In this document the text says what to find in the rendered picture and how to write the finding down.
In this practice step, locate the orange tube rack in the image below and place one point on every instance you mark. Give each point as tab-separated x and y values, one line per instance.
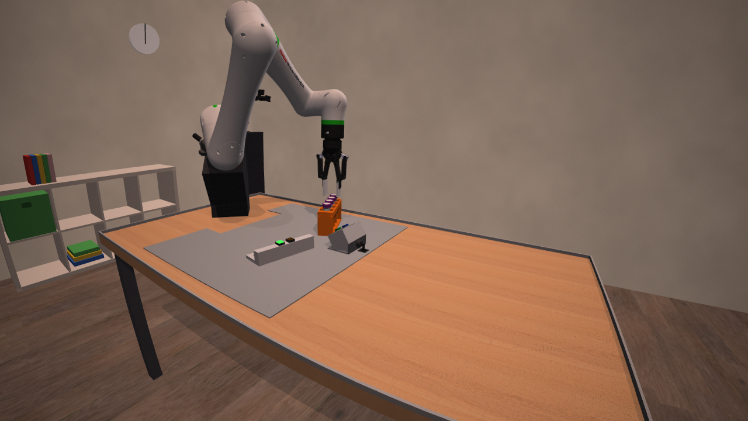
328	221

